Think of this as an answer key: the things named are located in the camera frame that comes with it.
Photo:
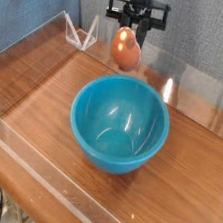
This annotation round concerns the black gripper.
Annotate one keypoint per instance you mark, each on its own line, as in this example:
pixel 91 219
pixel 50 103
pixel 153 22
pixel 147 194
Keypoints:
pixel 128 13

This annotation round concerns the clear acrylic front barrier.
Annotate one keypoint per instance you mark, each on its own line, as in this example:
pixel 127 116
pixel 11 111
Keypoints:
pixel 67 192

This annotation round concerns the clear acrylic back barrier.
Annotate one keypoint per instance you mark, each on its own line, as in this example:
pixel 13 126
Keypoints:
pixel 185 88

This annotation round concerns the blue partition panel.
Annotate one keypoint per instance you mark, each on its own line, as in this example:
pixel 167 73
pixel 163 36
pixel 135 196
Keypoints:
pixel 18 18

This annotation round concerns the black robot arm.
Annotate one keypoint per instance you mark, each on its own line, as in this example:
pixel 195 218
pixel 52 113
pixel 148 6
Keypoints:
pixel 146 14

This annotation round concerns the blue plastic bowl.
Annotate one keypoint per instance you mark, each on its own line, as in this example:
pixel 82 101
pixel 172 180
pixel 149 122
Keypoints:
pixel 119 122

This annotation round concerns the clear acrylic left barrier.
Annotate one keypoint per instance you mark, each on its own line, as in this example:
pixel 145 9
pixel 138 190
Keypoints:
pixel 25 66

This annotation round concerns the clear acrylic corner bracket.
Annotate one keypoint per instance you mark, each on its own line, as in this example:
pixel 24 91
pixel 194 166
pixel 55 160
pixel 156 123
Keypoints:
pixel 80 39

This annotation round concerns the brown white toy mushroom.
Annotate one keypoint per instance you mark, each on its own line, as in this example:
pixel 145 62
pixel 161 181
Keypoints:
pixel 125 50

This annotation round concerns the clear acrylic barrier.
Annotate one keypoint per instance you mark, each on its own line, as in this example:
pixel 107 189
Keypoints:
pixel 25 66
pixel 67 192
pixel 185 88

